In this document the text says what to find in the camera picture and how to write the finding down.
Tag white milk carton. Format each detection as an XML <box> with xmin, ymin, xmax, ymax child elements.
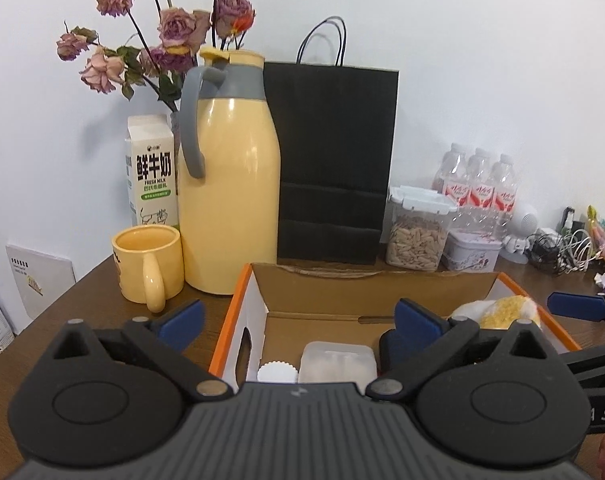
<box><xmin>124</xmin><ymin>115</ymin><xmax>179</xmax><ymax>228</ymax></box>

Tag black paper bag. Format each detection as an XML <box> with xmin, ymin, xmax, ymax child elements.
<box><xmin>264</xmin><ymin>15</ymin><xmax>399</xmax><ymax>264</ymax></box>

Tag dried pink rose bouquet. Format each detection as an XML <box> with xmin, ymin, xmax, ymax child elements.
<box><xmin>56</xmin><ymin>0</ymin><xmax>256</xmax><ymax>113</ymax></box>

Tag water bottle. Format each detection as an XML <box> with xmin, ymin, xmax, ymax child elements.
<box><xmin>491</xmin><ymin>154</ymin><xmax>518</xmax><ymax>240</ymax></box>
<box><xmin>431</xmin><ymin>143</ymin><xmax>470</xmax><ymax>207</ymax></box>
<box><xmin>467</xmin><ymin>148</ymin><xmax>494</xmax><ymax>209</ymax></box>

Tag water bottle left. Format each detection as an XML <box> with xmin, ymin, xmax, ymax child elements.
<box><xmin>431</xmin><ymin>143</ymin><xmax>470</xmax><ymax>207</ymax></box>

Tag red cardboard box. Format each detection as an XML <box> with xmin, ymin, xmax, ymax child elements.
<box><xmin>208</xmin><ymin>261</ymin><xmax>582</xmax><ymax>394</ymax></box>

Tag tangled charger cables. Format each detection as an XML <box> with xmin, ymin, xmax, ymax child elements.
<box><xmin>527</xmin><ymin>205</ymin><xmax>596</xmax><ymax>276</ymax></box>

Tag water bottle right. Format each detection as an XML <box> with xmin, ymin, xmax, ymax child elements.
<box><xmin>491</xmin><ymin>154</ymin><xmax>518</xmax><ymax>240</ymax></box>

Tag yellow thermos jug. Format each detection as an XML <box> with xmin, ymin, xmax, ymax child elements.
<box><xmin>176</xmin><ymin>47</ymin><xmax>281</xmax><ymax>295</ymax></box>

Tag translucent plastic storage box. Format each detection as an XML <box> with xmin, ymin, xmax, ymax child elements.
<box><xmin>298</xmin><ymin>341</ymin><xmax>377</xmax><ymax>393</ymax></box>

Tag clear snack container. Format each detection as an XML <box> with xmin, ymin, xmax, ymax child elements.
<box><xmin>386</xmin><ymin>185</ymin><xmax>459</xmax><ymax>272</ymax></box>

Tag navy zip pouch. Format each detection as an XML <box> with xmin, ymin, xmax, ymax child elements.
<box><xmin>378</xmin><ymin>330</ymin><xmax>411</xmax><ymax>375</ymax></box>

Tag small printed tin box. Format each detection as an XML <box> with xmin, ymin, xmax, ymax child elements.
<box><xmin>441</xmin><ymin>230</ymin><xmax>502</xmax><ymax>273</ymax></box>

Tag water bottle middle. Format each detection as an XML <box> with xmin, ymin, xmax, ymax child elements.
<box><xmin>467</xmin><ymin>148</ymin><xmax>494</xmax><ymax>209</ymax></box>

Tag colourful snack packet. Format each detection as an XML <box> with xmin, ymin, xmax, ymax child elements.
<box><xmin>587</xmin><ymin>205</ymin><xmax>605</xmax><ymax>261</ymax></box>

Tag yellow ceramic mug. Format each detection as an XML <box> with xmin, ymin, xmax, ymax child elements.
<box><xmin>112</xmin><ymin>224</ymin><xmax>185</xmax><ymax>313</ymax></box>

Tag yellow white plush toy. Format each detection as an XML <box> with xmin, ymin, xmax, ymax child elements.
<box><xmin>451</xmin><ymin>295</ymin><xmax>542</xmax><ymax>330</ymax></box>

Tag white robot figurine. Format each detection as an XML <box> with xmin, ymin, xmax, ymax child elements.
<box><xmin>500</xmin><ymin>203</ymin><xmax>539</xmax><ymax>264</ymax></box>

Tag white round lid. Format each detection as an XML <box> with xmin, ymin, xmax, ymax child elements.
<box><xmin>257</xmin><ymin>361</ymin><xmax>298</xmax><ymax>384</ymax></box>

